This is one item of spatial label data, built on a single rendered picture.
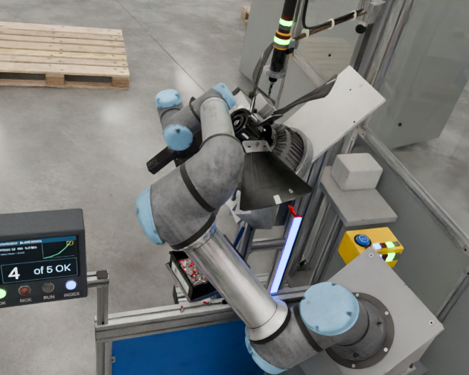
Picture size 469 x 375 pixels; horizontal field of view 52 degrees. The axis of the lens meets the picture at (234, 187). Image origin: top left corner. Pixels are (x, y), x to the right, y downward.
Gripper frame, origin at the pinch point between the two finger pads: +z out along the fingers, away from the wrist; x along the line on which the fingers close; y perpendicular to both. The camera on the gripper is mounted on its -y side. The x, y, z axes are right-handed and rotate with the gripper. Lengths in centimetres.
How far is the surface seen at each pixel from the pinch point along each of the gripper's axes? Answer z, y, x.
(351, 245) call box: 11, 43, -36
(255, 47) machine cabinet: 107, 110, 273
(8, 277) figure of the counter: -26, -45, -42
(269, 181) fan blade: -6.6, 24.7, -16.8
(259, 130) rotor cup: -9.3, 29.6, 5.3
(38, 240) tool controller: -32, -36, -39
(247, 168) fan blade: -7.7, 20.3, -9.4
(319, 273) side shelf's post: 89, 53, 8
